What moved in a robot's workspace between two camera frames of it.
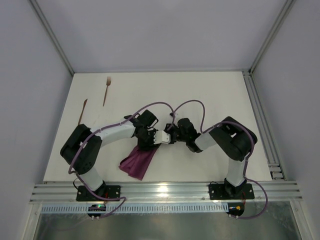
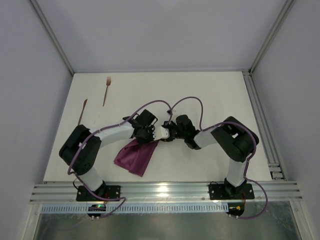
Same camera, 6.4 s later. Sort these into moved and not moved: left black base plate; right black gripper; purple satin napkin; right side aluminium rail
Moved: purple satin napkin
Not moved: right side aluminium rail; right black gripper; left black base plate
